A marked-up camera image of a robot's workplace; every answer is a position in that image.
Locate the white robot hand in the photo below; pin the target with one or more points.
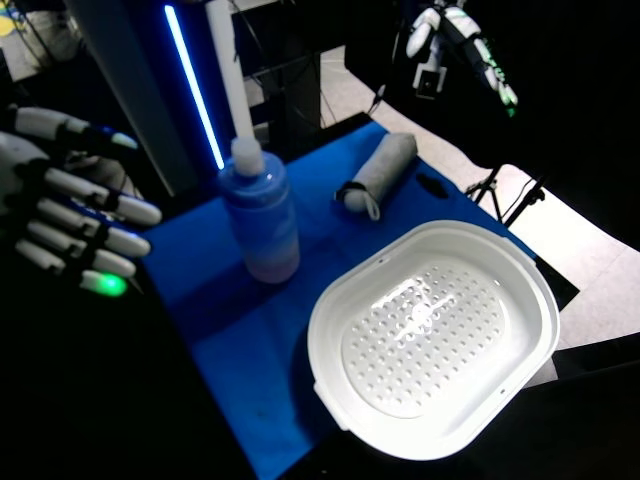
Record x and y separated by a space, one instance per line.
480 47
65 182

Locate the grey umbrella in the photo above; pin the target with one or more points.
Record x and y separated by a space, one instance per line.
382 167

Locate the blue bottle with white cap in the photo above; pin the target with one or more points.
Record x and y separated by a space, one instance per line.
260 220

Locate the pillar with blue light strip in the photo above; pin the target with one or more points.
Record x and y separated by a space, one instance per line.
145 90

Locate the black tripod stand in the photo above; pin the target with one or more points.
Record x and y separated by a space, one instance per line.
492 195

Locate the blue table cloth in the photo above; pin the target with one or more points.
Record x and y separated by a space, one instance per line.
260 350

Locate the white perforated plastic basin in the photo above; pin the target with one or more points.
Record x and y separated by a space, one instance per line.
435 340

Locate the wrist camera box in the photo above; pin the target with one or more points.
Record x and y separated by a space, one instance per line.
430 82

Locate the white upright post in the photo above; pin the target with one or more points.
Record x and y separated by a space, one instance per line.
230 75

